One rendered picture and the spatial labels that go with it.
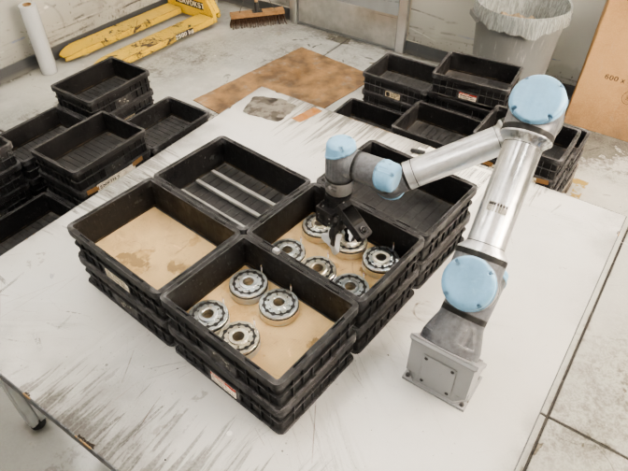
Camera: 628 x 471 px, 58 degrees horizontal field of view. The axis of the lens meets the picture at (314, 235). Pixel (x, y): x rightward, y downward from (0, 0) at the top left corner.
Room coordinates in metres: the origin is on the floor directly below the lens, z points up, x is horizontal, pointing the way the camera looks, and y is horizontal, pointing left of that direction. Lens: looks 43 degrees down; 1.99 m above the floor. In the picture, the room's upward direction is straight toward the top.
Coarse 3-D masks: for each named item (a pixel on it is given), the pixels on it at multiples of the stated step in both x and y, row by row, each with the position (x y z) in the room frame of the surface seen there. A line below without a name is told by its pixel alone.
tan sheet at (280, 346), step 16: (224, 288) 1.03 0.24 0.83; (272, 288) 1.03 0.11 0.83; (224, 304) 0.98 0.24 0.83; (240, 304) 0.98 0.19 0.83; (256, 304) 0.98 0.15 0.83; (304, 304) 0.98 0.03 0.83; (240, 320) 0.93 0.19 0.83; (256, 320) 0.93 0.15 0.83; (304, 320) 0.93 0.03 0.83; (320, 320) 0.93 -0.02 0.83; (272, 336) 0.87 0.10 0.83; (288, 336) 0.87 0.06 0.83; (304, 336) 0.87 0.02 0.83; (320, 336) 0.87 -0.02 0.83; (272, 352) 0.82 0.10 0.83; (288, 352) 0.82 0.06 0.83; (304, 352) 0.82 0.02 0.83; (272, 368) 0.78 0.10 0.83; (288, 368) 0.78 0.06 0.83
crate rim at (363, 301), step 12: (300, 192) 1.32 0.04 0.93; (288, 204) 1.27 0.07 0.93; (372, 216) 1.22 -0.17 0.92; (252, 228) 1.16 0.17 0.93; (396, 228) 1.17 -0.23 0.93; (264, 240) 1.12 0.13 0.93; (420, 240) 1.12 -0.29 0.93; (408, 252) 1.07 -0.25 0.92; (300, 264) 1.03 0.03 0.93; (396, 264) 1.02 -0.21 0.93; (384, 276) 0.99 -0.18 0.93; (336, 288) 0.94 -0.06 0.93; (372, 288) 0.94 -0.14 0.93; (360, 300) 0.91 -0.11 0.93
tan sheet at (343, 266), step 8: (296, 224) 1.29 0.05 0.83; (288, 232) 1.26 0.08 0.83; (296, 232) 1.26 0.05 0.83; (304, 240) 1.22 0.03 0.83; (312, 248) 1.19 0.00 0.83; (320, 248) 1.19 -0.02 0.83; (328, 248) 1.19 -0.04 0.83; (368, 248) 1.19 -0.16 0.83; (336, 256) 1.16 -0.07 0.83; (336, 264) 1.12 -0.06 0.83; (344, 264) 1.12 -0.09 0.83; (352, 264) 1.12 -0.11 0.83; (360, 264) 1.12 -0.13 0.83; (336, 272) 1.09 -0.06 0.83; (344, 272) 1.09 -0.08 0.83; (352, 272) 1.09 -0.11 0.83; (360, 272) 1.09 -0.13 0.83; (368, 280) 1.06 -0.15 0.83; (376, 280) 1.06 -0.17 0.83
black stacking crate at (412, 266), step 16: (320, 192) 1.34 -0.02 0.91; (288, 208) 1.27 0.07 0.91; (304, 208) 1.32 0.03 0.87; (272, 224) 1.21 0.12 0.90; (288, 224) 1.27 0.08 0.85; (368, 224) 1.23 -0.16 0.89; (384, 224) 1.20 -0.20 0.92; (272, 240) 1.21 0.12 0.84; (368, 240) 1.23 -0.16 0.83; (384, 240) 1.19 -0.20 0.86; (400, 240) 1.16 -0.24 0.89; (416, 240) 1.13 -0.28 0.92; (400, 256) 1.15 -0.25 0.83; (416, 256) 1.10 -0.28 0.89; (400, 272) 1.05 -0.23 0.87; (384, 288) 0.99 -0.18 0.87; (368, 304) 0.94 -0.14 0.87; (384, 304) 0.98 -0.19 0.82; (368, 320) 0.93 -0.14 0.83
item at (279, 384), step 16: (240, 240) 1.12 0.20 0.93; (256, 240) 1.12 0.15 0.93; (272, 256) 1.06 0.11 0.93; (192, 272) 1.00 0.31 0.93; (304, 272) 1.00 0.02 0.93; (176, 288) 0.95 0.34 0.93; (352, 304) 0.89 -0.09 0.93; (192, 320) 0.85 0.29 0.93; (208, 336) 0.80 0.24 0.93; (224, 352) 0.77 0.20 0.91; (240, 352) 0.75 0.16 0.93; (256, 368) 0.71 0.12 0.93; (272, 384) 0.67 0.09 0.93
